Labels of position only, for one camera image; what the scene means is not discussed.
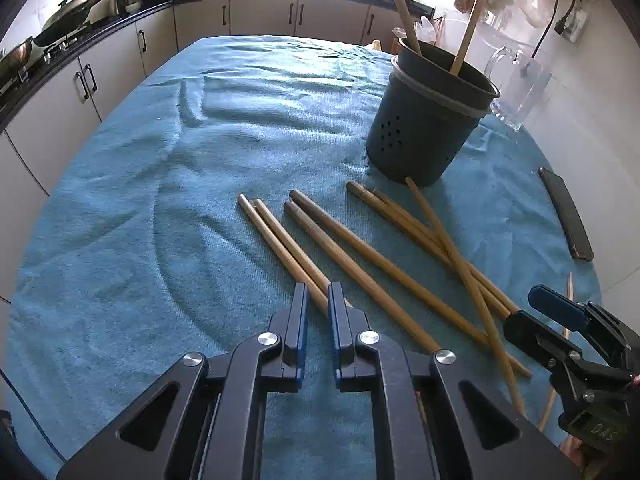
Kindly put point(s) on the lower kitchen cabinets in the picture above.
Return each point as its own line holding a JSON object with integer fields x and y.
{"x": 100, "y": 75}

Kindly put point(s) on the bamboo chopstick one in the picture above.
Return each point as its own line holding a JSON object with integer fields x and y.
{"x": 297, "y": 272}

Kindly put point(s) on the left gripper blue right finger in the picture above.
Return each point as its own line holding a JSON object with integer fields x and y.
{"x": 433, "y": 418}

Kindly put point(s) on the blue towel table cloth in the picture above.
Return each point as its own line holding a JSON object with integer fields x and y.
{"x": 82, "y": 347}

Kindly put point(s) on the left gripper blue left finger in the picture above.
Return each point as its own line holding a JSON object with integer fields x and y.
{"x": 204, "y": 417}

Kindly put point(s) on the bamboo chopstick six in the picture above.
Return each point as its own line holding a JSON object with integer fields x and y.
{"x": 471, "y": 286}

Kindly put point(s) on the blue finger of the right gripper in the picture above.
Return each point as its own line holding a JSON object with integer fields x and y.
{"x": 548, "y": 348}
{"x": 568, "y": 313}

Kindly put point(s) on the bamboo chopstick seven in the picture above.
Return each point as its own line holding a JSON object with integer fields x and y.
{"x": 434, "y": 237}

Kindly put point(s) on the dark utensil holder cup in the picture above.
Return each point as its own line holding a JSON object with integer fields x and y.
{"x": 426, "y": 114}

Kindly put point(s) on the bamboo chopstick nine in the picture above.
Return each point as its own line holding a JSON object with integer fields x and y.
{"x": 467, "y": 37}

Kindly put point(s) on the bamboo chopstick two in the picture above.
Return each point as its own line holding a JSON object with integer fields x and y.
{"x": 288, "y": 241}

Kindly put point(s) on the bamboo chopstick four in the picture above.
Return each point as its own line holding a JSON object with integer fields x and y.
{"x": 390, "y": 268}

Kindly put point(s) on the black smartphone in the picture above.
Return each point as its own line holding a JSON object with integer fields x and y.
{"x": 574, "y": 230}

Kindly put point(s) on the steel pot on stove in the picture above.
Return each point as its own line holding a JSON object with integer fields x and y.
{"x": 15, "y": 60}

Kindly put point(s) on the clear glass mug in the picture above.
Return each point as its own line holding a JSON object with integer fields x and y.
{"x": 523, "y": 88}

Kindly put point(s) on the black wok with lid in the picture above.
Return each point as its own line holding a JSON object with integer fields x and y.
{"x": 70, "y": 15}

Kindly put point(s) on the bamboo chopstick three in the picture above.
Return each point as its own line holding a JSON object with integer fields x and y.
{"x": 360, "y": 276}

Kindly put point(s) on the bamboo chopstick five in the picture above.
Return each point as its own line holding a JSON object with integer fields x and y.
{"x": 428, "y": 240}

